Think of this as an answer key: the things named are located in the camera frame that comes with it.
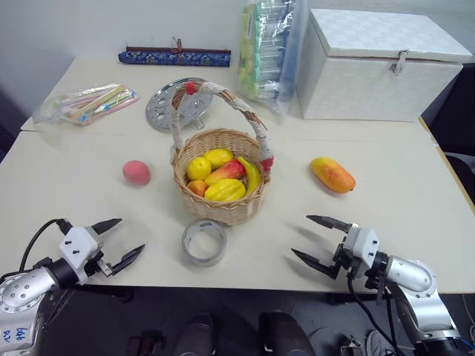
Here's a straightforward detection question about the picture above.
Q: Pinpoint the wicker basket with handle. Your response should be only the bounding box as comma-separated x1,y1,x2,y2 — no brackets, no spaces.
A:
170,81,276,226

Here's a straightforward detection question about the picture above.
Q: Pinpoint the orange yellow mango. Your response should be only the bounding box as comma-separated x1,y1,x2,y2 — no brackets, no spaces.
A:
309,156,357,194

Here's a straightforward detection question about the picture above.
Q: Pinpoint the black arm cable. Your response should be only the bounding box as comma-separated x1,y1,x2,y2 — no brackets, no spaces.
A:
346,268,404,352
19,218,73,274

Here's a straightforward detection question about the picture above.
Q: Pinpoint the red yellow mango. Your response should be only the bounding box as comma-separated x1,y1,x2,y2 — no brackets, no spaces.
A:
204,158,246,187

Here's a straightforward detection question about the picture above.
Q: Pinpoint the grey tape roll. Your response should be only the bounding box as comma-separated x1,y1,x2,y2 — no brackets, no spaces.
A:
181,219,228,268

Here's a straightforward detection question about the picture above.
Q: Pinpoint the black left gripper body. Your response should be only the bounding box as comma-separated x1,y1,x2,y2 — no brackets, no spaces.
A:
85,227,114,278

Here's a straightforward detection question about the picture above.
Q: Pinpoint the white lidded storage box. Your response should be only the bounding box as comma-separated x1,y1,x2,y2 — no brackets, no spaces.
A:
295,8,474,122

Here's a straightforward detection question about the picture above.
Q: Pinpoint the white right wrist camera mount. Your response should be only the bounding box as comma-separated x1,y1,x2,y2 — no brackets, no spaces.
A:
345,222,381,279

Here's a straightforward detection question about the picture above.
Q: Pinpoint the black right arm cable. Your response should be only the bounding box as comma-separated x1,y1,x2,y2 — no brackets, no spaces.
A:
346,268,404,352

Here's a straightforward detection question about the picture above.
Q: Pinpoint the dark rounded robot foot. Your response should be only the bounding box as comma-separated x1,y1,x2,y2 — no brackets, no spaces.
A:
258,310,316,356
172,313,216,356

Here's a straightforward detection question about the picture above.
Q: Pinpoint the yellow lemon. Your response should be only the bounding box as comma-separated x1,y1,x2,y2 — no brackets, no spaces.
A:
203,148,235,171

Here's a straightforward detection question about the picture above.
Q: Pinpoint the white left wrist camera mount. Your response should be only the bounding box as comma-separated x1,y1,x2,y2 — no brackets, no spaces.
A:
58,226,102,286

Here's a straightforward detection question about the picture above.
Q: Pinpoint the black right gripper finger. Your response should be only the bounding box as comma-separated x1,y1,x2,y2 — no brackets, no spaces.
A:
290,248,339,280
305,214,351,234

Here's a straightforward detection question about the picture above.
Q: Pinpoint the yellow banana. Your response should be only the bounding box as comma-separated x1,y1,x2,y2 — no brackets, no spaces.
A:
236,156,262,197

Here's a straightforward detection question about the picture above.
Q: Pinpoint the yellow apple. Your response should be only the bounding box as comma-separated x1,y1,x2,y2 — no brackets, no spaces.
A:
186,156,212,182

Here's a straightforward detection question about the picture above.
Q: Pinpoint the pink peach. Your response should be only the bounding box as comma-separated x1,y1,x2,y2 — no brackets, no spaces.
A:
122,159,152,186

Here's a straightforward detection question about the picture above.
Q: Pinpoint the round metal steamer plate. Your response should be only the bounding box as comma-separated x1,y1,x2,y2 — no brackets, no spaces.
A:
145,76,214,132

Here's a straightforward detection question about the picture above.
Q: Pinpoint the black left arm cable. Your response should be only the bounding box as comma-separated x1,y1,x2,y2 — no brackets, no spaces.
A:
19,218,73,274

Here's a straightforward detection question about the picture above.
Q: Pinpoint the bag of coloured straws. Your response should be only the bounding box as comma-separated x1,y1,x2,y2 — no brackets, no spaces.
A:
32,82,142,127

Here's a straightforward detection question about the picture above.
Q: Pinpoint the small orange peach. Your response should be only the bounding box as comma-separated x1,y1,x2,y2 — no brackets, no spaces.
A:
186,179,209,198

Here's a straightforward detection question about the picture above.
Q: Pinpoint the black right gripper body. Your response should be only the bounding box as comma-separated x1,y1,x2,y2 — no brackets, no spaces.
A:
332,221,358,281

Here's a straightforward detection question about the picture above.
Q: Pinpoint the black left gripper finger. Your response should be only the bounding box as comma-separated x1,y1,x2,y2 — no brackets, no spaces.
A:
111,243,146,276
91,218,123,235

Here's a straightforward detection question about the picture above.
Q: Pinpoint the yellow star fruit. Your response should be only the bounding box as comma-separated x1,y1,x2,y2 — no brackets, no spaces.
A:
204,178,247,202

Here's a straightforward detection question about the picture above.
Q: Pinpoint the blue patterned fabric scroll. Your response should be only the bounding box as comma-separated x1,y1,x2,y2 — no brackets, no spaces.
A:
117,36,232,69

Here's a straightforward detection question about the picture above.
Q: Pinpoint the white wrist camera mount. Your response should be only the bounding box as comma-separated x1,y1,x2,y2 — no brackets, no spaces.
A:
58,226,102,286
345,222,381,279

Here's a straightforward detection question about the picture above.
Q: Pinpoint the clear bag of plastic items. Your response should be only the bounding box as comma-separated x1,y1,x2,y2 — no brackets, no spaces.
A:
237,0,310,116

